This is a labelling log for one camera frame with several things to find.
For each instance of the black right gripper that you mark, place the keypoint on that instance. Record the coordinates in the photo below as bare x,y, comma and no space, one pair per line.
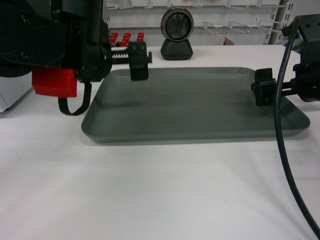
306,83

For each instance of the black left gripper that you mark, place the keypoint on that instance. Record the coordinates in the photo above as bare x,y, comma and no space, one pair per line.
96,61

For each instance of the grey silver serving tray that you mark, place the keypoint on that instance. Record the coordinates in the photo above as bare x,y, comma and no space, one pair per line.
176,104

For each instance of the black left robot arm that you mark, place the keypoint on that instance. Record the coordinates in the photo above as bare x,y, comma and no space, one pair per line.
63,34

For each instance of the white checkout counter top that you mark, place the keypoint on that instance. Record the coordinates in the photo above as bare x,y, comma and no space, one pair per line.
57,184

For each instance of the red capped bottles group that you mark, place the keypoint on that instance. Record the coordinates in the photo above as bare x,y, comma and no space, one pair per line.
117,40

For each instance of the black barcode scanner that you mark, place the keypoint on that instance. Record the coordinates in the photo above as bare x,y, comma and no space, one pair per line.
176,26

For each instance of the white cash register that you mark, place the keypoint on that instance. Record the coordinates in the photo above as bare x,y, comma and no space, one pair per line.
12,89

